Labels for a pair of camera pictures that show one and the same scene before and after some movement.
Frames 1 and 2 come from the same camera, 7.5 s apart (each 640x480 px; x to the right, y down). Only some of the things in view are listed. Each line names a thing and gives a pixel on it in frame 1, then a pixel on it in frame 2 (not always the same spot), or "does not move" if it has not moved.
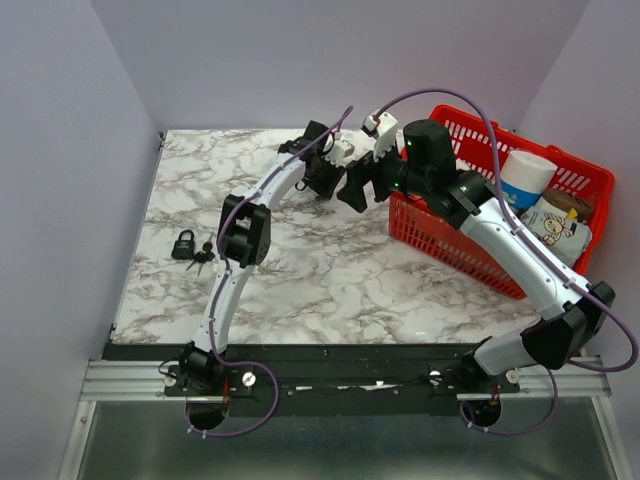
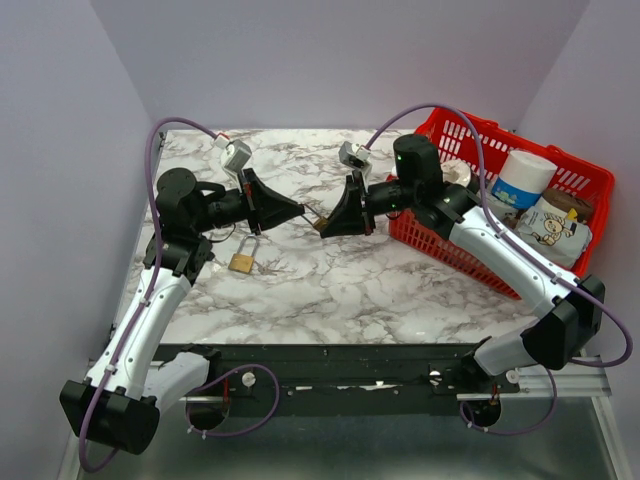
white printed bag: x=548 y=223 does not move
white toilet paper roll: x=524 y=178 does not move
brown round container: x=566 y=200 does not move
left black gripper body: x=324 y=177 -> x=248 y=204
